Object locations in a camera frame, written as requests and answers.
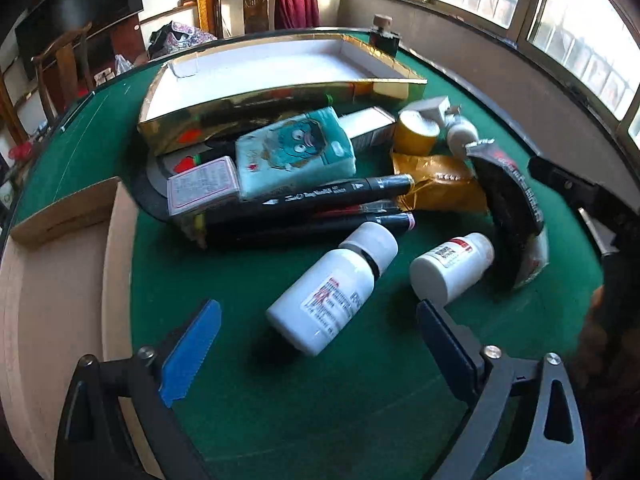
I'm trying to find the floral bag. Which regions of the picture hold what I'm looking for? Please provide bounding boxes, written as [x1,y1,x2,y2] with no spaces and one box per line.
[147,21,218,61]

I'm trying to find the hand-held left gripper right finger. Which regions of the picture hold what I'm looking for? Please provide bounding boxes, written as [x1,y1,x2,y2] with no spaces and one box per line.
[416,299,587,480]

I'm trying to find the cardboard box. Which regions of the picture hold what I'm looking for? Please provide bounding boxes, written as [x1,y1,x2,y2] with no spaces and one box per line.
[0,176,166,480]

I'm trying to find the wooden chair with cloth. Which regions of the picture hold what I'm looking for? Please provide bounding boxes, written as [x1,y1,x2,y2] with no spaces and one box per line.
[207,0,281,36]

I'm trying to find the dark wooden chair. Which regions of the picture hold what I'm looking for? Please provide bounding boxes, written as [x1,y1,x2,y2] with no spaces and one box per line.
[30,22,96,126]

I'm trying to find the teal cartoon tissue pack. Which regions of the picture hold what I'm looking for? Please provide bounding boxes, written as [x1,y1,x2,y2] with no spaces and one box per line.
[235,106,357,200]

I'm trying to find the small white red-label bottle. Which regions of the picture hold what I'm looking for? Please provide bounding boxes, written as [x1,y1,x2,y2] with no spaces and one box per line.
[409,232,496,306]

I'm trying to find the window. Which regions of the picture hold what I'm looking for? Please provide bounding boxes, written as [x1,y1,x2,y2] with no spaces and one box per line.
[350,0,640,151]

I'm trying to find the large white medicine bottle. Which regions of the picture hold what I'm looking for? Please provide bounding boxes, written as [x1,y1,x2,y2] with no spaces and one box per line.
[265,221,399,357]

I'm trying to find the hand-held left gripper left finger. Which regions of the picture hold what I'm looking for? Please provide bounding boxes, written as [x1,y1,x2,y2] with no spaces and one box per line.
[54,299,223,480]

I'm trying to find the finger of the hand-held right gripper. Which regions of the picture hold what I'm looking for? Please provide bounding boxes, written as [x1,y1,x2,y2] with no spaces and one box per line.
[577,205,626,263]
[528,155,640,221]

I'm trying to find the tiny white bottle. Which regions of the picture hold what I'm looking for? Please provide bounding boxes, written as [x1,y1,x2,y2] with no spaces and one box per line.
[445,115,480,158]

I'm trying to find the black marker pink tip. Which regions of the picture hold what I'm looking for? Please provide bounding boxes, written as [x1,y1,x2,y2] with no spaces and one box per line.
[205,212,417,248]

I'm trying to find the gold foil packet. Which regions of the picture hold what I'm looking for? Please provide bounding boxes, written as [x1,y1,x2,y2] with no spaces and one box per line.
[390,150,490,215]

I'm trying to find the gold tape roll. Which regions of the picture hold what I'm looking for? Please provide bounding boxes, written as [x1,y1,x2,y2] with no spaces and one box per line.
[393,110,441,157]

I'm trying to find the black television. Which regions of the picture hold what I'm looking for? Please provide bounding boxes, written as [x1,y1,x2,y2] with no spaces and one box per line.
[14,0,145,66]

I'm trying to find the white carton red end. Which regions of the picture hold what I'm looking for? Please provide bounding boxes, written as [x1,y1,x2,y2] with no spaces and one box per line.
[339,106,397,150]

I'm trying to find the pink grey card box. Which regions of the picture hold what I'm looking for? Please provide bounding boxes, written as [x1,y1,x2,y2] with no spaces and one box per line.
[166,156,241,217]

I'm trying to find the gold box white inside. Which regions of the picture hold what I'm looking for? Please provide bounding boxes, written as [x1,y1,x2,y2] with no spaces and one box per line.
[137,32,428,157]

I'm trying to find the black marker green ends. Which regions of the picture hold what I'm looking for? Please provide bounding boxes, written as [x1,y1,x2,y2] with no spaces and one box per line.
[239,173,416,213]

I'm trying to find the black silver snack packet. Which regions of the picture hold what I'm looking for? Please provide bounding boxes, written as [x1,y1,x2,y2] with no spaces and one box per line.
[464,139,550,292]

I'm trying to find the dark green bar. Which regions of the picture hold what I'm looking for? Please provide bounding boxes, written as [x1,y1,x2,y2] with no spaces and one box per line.
[60,91,96,133]

